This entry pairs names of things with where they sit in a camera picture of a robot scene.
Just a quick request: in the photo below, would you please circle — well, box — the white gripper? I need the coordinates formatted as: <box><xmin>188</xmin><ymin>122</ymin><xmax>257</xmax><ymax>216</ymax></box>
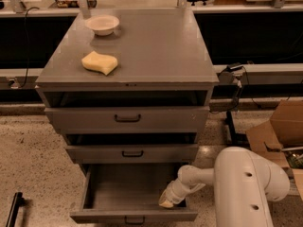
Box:
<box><xmin>158</xmin><ymin>179</ymin><xmax>194</xmax><ymax>209</ymax></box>

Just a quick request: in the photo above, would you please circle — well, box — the grey bottom drawer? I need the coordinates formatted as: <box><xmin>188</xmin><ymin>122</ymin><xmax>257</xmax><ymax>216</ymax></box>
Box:
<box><xmin>70</xmin><ymin>163</ymin><xmax>197</xmax><ymax>225</ymax></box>

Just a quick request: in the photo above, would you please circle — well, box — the grey drawer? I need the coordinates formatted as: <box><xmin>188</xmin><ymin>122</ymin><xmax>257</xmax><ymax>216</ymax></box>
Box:
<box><xmin>70</xmin><ymin>163</ymin><xmax>197</xmax><ymax>225</ymax></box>
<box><xmin>65</xmin><ymin>144</ymin><xmax>198</xmax><ymax>164</ymax></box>
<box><xmin>45</xmin><ymin>106</ymin><xmax>208</xmax><ymax>134</ymax></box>

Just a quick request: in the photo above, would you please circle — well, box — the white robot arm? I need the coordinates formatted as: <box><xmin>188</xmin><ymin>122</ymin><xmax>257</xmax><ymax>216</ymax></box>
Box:
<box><xmin>158</xmin><ymin>147</ymin><xmax>290</xmax><ymax>227</ymax></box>

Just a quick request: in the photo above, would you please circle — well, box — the grey middle drawer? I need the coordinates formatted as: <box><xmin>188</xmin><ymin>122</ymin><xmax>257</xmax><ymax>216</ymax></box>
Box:
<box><xmin>65</xmin><ymin>144</ymin><xmax>198</xmax><ymax>164</ymax></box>

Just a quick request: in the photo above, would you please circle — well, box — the grey top drawer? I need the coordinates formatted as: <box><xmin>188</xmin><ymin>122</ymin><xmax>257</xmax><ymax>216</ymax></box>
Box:
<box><xmin>45</xmin><ymin>106</ymin><xmax>208</xmax><ymax>134</ymax></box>

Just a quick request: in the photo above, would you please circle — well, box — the grey drawer cabinet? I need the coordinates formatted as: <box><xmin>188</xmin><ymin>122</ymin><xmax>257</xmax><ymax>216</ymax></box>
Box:
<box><xmin>35</xmin><ymin>7</ymin><xmax>220</xmax><ymax>175</ymax></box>

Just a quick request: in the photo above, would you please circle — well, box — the black stand with clamp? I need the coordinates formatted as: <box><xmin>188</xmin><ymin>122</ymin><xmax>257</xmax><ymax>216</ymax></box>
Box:
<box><xmin>219</xmin><ymin>63</ymin><xmax>244</xmax><ymax>146</ymax></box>

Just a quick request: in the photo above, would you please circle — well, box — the cardboard box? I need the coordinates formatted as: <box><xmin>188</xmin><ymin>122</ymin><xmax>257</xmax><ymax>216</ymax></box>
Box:
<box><xmin>246</xmin><ymin>100</ymin><xmax>303</xmax><ymax>200</ymax></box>

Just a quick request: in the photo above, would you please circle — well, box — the black bar on floor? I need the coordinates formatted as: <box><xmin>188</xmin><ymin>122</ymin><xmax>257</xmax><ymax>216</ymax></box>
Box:
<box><xmin>6</xmin><ymin>192</ymin><xmax>26</xmax><ymax>227</ymax></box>

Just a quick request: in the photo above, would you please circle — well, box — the yellow sponge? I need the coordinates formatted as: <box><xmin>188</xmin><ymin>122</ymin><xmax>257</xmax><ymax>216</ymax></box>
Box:
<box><xmin>81</xmin><ymin>51</ymin><xmax>118</xmax><ymax>76</ymax></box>

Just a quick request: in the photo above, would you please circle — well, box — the white bowl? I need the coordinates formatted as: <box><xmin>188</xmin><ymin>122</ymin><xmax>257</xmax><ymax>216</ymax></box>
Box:
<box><xmin>85</xmin><ymin>15</ymin><xmax>119</xmax><ymax>36</ymax></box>

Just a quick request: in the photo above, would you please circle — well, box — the black cable on left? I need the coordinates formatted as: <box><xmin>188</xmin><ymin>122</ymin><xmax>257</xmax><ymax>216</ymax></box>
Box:
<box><xmin>19</xmin><ymin>6</ymin><xmax>42</xmax><ymax>89</ymax></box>

